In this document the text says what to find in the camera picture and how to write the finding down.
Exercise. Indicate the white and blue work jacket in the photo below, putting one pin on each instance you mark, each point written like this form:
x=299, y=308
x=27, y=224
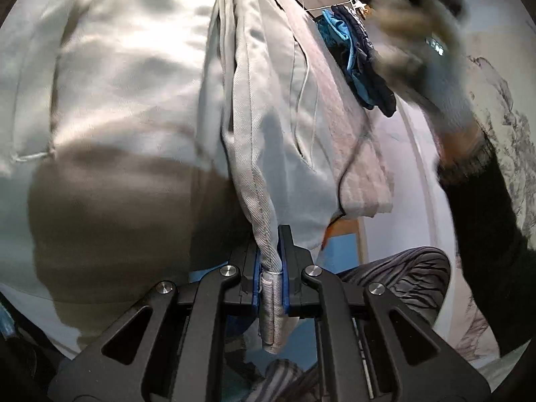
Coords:
x=138, y=138

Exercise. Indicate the plaid bed cover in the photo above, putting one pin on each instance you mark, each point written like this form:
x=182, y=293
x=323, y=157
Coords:
x=363, y=182

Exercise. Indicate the right forearm black sleeve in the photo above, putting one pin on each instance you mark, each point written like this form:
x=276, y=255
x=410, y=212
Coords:
x=497, y=261

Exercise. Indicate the landscape painting wall mural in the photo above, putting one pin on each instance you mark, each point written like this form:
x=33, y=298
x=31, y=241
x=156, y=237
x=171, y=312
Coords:
x=510, y=133

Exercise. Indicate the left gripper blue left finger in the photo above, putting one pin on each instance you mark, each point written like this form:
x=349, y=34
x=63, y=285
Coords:
x=251, y=278

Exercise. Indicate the right gloved hand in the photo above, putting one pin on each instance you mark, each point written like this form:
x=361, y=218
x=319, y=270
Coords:
x=421, y=60

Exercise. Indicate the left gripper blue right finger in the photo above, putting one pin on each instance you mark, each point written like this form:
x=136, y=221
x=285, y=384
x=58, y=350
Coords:
x=297, y=298

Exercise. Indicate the folded navy puffer jacket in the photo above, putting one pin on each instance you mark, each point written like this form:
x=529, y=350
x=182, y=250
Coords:
x=348, y=42

